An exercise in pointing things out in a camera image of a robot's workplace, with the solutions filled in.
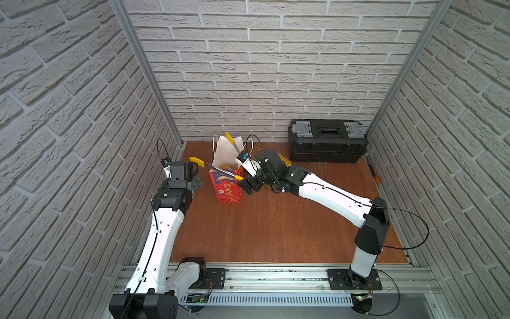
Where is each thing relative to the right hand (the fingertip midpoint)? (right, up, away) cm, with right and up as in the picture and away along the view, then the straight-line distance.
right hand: (248, 172), depth 77 cm
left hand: (-25, -2, -2) cm, 25 cm away
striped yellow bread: (+19, +4, +30) cm, 36 cm away
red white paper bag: (-10, -8, +10) cm, 16 cm away
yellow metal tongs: (-18, +4, -4) cm, 19 cm away
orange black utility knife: (+69, -1, +33) cm, 77 cm away
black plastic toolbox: (+39, +15, +21) cm, 46 cm away
